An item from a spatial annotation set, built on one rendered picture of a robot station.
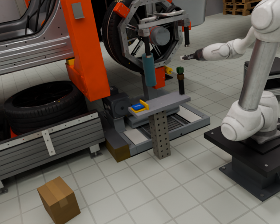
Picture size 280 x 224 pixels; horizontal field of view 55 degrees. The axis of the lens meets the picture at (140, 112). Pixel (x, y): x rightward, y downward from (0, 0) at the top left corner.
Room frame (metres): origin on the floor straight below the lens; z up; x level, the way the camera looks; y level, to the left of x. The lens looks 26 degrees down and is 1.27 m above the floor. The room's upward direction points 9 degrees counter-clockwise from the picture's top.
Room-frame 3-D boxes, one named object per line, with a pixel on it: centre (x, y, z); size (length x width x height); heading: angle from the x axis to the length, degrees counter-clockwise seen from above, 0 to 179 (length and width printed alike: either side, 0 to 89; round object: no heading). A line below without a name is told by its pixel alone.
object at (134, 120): (2.34, -0.08, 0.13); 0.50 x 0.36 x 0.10; 112
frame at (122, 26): (2.20, -0.19, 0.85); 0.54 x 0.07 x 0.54; 112
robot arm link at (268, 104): (1.37, -0.71, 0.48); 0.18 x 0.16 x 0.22; 120
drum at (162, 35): (2.13, -0.22, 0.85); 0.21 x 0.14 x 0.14; 22
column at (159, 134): (1.75, -0.12, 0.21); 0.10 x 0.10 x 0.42; 22
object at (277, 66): (2.46, -1.33, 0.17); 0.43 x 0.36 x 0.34; 178
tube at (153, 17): (2.05, -0.15, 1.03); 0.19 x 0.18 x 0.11; 22
